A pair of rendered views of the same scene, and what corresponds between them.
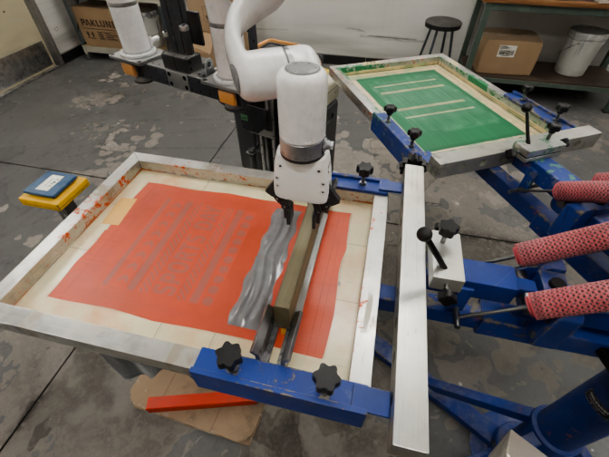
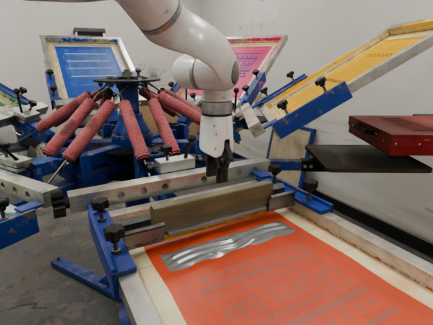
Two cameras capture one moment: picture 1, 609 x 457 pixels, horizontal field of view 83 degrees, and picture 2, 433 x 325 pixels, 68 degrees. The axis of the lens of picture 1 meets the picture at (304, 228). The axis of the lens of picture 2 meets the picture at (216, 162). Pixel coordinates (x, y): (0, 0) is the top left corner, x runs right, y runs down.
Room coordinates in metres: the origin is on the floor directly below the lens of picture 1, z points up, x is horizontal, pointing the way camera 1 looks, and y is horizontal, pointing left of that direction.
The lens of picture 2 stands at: (1.02, 0.58, 1.40)
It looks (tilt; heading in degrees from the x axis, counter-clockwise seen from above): 18 degrees down; 228
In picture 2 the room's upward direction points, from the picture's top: straight up
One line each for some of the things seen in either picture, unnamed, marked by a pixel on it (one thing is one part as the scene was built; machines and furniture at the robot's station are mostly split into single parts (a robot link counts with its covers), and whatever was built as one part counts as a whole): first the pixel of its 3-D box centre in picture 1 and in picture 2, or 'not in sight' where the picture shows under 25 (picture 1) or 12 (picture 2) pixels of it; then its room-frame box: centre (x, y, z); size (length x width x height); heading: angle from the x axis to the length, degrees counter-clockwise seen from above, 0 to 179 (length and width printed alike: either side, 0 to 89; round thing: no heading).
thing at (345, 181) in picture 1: (333, 187); (109, 245); (0.76, -0.08, 0.98); 0.30 x 0.05 x 0.07; 77
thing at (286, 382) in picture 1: (279, 384); (289, 198); (0.22, 0.04, 0.98); 0.30 x 0.05 x 0.07; 77
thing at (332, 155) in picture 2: not in sight; (270, 162); (-0.18, -0.36, 0.91); 1.34 x 0.40 x 0.08; 137
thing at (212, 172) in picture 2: (322, 213); (209, 162); (0.49, -0.03, 1.13); 0.03 x 0.03 x 0.07; 77
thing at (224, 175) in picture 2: (284, 207); (224, 171); (0.51, 0.04, 1.13); 0.03 x 0.03 x 0.07; 77
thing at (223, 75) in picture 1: (232, 50); not in sight; (1.13, 0.22, 1.21); 0.16 x 0.13 x 0.15; 150
